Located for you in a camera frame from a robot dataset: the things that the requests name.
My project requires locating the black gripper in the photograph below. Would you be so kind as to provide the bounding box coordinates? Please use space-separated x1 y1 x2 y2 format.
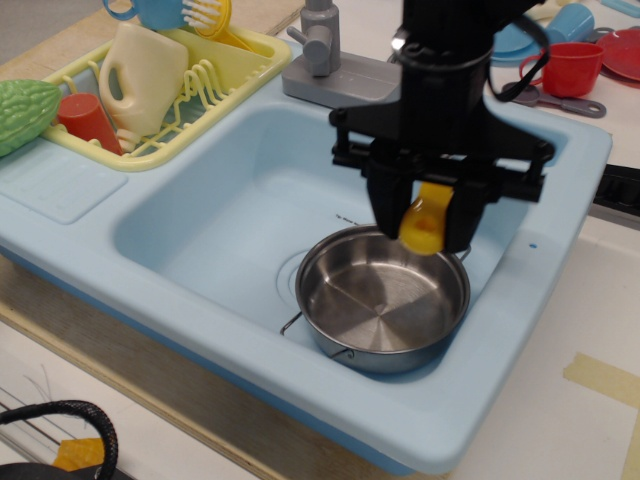
329 101 555 252

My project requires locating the toy knife yellow handle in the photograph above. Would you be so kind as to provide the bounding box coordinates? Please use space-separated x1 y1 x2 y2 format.
399 182 453 256

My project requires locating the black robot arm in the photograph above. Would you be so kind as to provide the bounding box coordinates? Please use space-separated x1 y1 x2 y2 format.
329 1 555 253

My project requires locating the stainless steel pot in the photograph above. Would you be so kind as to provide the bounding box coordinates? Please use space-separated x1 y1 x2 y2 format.
295 225 471 375

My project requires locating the grey toy spoon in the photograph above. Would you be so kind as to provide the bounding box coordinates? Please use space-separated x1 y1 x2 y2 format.
513 85 607 119

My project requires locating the grey toy faucet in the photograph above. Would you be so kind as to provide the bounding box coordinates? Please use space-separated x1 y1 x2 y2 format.
281 0 401 109

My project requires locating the light blue plate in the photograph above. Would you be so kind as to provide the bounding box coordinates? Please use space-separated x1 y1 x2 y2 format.
492 24 534 61

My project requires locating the black object right edge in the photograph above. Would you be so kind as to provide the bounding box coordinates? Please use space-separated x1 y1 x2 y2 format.
593 164 640 217

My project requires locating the red toy mug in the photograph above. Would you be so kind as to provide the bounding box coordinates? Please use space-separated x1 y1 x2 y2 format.
519 42 604 98

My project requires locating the blue tumbler cup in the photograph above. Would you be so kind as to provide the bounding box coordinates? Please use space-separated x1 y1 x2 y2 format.
545 3 595 44

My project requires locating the masking tape strip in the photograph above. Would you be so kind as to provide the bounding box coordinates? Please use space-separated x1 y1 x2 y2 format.
563 353 639 410

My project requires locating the red plate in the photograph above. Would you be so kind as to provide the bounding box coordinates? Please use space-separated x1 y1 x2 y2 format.
596 29 640 81

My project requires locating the light blue toy sink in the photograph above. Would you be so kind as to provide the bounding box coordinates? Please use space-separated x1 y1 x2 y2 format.
1 80 612 473

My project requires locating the yellow dish brush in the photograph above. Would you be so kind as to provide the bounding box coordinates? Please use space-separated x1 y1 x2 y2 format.
181 0 252 52

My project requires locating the cream plastic detergent bottle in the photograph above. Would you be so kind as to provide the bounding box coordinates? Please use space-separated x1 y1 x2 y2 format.
98 23 189 153

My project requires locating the yellow dish rack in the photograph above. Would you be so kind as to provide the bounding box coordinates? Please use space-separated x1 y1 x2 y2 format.
43 29 291 172

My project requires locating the blue toy cup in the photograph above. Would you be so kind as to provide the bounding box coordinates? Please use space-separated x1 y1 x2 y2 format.
102 0 186 30

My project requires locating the red plastic cup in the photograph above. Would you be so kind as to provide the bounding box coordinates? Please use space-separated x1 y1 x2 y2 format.
57 93 123 155

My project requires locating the green bitter gourd toy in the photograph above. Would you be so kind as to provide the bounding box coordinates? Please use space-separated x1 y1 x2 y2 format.
1 79 62 157

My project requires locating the yellow tape piece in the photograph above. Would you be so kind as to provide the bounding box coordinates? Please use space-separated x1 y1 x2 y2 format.
52 438 105 472

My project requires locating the black braided cable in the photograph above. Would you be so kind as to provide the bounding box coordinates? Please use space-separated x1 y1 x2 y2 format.
0 398 119 480

